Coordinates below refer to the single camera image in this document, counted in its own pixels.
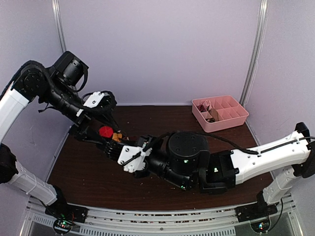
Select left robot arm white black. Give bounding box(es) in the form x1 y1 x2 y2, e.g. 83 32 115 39
0 51 118 221

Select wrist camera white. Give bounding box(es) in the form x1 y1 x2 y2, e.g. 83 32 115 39
117 146 152 173
82 91 105 108

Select right aluminium frame post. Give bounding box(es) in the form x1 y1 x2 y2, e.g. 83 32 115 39
240 0 269 107

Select left aluminium frame post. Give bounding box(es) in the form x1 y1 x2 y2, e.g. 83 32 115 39
51 0 66 53

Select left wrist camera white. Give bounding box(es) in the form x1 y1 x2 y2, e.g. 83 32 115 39
82 91 105 108

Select argyle black red orange sock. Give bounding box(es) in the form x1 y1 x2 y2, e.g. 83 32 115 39
98 126 123 142

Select rolled socks in box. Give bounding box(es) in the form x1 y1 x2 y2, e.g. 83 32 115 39
197 100 220 123

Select pink divided organizer box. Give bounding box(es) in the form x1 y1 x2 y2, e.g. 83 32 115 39
192 95 249 133

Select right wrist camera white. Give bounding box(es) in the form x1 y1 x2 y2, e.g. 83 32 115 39
117 146 152 173

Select aluminium frame post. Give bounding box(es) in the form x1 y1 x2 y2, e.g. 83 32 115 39
51 0 66 53
240 0 269 107

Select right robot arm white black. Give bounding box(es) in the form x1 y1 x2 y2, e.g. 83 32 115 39
98 122 315 222

